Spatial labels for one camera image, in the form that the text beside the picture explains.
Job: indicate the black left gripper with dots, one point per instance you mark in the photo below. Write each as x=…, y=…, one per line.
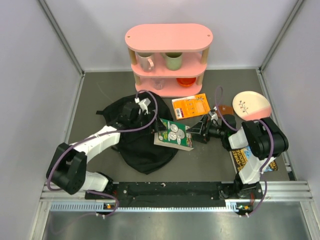
x=159, y=126

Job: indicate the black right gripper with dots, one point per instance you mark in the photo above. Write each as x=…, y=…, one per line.
x=200, y=135

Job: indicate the green coin book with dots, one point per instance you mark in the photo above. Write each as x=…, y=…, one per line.
x=175, y=136

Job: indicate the black student backpack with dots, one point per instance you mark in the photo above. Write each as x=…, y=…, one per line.
x=137, y=148

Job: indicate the black yellow treehouse book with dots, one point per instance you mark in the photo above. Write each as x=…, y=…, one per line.
x=240, y=157

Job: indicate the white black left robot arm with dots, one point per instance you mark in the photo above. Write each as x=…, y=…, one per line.
x=68, y=167

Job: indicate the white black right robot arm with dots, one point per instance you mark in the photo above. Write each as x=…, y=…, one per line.
x=263, y=137

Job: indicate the orange paperback book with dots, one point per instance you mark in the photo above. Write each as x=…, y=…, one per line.
x=191, y=106

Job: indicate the brown leather wallet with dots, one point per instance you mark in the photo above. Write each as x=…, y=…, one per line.
x=224, y=110

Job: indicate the clear drinking glass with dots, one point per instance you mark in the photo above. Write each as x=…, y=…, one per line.
x=158, y=83

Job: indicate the orange plastic bowl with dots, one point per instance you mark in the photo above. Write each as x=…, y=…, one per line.
x=186, y=82

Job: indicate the pink and cream plate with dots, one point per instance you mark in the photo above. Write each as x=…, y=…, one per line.
x=251, y=105

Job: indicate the pink mug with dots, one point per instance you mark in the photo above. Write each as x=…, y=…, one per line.
x=146, y=61

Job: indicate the pink wooden shelf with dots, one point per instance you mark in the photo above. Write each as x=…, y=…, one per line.
x=191, y=39

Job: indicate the green mug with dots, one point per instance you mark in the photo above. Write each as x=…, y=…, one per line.
x=173, y=60

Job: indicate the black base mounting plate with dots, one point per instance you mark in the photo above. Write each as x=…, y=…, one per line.
x=179, y=194

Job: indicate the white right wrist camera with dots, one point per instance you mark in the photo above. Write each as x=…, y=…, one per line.
x=212, y=114

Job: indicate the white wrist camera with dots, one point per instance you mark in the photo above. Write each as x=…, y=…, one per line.
x=143, y=103
x=212, y=114

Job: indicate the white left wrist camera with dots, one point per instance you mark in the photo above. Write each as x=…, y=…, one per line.
x=143, y=103

